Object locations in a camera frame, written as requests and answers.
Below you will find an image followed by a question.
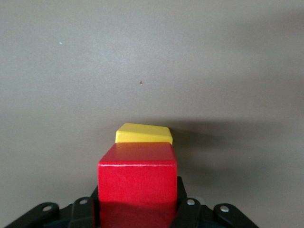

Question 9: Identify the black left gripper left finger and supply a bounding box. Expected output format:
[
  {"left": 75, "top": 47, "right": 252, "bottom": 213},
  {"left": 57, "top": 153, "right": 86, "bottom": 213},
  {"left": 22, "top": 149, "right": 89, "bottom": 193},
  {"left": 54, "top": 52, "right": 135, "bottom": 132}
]
[{"left": 4, "top": 186, "right": 99, "bottom": 228}]

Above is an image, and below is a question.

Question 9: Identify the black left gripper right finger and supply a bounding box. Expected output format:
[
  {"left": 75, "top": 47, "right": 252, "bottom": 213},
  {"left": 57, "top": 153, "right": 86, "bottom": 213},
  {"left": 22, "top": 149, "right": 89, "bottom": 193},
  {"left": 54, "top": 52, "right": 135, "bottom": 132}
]
[{"left": 173, "top": 176, "right": 257, "bottom": 228}]

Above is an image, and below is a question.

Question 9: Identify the red wooden cube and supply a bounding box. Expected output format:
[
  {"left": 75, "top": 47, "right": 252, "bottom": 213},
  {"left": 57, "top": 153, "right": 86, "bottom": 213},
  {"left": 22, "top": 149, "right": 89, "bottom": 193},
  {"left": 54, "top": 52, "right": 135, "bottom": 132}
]
[{"left": 97, "top": 142, "right": 179, "bottom": 228}]

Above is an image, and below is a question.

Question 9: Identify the yellow wooden cube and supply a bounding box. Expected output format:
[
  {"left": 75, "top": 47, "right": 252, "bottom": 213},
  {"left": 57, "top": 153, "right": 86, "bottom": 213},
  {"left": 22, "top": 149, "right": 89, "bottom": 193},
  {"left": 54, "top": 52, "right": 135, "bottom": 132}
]
[{"left": 115, "top": 123, "right": 174, "bottom": 146}]

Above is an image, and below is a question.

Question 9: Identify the brown table cover sheet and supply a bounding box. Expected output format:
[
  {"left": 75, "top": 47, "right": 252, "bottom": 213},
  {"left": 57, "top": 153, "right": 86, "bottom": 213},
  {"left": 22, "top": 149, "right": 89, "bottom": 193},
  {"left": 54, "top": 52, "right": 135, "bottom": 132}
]
[{"left": 0, "top": 0, "right": 304, "bottom": 228}]

